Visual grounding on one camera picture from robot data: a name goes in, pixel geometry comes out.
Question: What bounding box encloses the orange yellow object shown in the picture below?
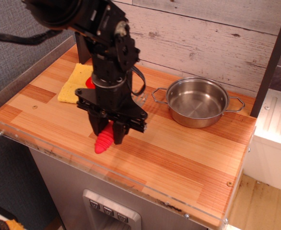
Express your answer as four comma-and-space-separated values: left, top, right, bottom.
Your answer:
4, 219, 24, 230

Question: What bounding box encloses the red handled metal fork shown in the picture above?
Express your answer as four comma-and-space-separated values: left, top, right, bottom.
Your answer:
94, 89, 148, 154

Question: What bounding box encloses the dark post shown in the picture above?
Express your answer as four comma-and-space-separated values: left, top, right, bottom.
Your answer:
250, 28, 281, 118
75, 32, 92, 64

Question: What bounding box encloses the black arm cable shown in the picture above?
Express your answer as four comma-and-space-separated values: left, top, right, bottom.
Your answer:
0, 28, 146, 96

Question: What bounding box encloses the yellow cloth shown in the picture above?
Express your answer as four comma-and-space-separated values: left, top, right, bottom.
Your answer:
58, 63, 93, 104

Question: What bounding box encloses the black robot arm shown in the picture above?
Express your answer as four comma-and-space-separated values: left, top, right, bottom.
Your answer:
25, 0, 148, 144

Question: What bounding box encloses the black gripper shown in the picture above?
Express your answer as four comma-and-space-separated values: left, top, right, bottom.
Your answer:
75, 80, 148, 145

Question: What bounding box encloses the grey cabinet with dispenser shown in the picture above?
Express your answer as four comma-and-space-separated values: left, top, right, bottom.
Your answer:
30, 149, 205, 230

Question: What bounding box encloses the small steel pot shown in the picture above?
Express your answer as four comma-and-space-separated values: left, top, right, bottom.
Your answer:
152, 77, 245, 128

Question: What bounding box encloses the dark left post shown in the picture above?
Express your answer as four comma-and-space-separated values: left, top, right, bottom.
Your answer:
75, 32, 92, 64

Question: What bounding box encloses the dark right post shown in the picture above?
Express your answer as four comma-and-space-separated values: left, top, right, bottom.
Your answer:
250, 28, 281, 118

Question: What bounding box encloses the red toy tomato half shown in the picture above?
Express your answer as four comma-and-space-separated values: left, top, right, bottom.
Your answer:
85, 77, 95, 89

